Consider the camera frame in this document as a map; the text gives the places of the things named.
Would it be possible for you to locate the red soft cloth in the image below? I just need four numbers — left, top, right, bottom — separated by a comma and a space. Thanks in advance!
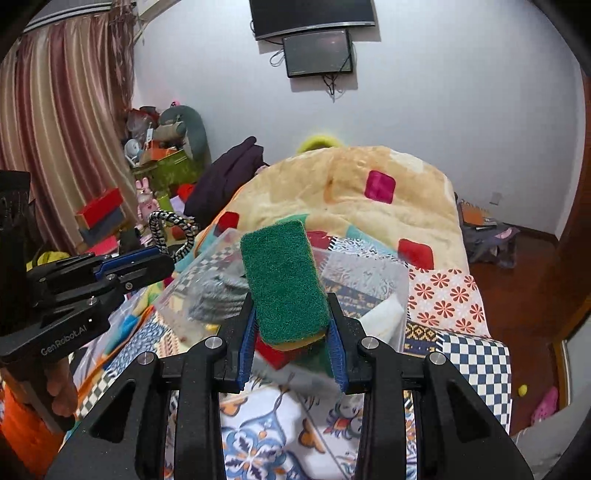
256, 336, 305, 370

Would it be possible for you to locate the black white braided rope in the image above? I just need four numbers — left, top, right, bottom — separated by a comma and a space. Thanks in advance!
147, 209, 201, 262

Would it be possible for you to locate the green yellow sponge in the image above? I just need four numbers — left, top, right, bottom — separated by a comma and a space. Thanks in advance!
240, 220, 331, 351

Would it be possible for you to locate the grey knitted item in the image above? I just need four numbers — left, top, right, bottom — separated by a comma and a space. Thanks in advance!
186, 271, 249, 324

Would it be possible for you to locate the person's left hand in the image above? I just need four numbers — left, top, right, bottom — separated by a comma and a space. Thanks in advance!
45, 358, 78, 417

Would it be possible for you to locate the white embroidered cloth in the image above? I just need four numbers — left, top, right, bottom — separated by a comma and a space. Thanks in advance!
360, 294, 407, 352

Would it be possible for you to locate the red box stack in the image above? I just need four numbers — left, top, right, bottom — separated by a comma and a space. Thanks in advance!
75, 188, 125, 253

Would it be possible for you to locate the pink rabbit figurine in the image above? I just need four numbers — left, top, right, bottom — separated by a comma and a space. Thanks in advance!
135, 177, 160, 225

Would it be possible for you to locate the clear plastic storage box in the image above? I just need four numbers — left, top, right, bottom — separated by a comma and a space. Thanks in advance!
154, 227, 411, 356

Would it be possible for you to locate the colourful patterned tablecloth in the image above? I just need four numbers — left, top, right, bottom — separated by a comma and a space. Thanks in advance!
73, 257, 514, 480

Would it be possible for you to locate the green cardboard box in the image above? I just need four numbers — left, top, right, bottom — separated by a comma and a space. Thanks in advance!
131, 151, 204, 191

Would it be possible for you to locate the dark purple garment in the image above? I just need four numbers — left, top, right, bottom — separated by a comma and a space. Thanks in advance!
183, 136, 267, 228

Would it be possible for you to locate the beige fleece blanket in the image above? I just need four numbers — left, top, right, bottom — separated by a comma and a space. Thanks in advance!
222, 146, 469, 270

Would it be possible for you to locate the grey green plush toy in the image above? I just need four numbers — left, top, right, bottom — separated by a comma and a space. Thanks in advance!
153, 105, 208, 161

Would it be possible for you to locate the small wall monitor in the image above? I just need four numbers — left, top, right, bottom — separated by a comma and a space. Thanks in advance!
283, 30, 353, 79

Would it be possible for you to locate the large wall television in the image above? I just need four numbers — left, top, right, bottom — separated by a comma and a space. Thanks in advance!
249, 0, 376, 39

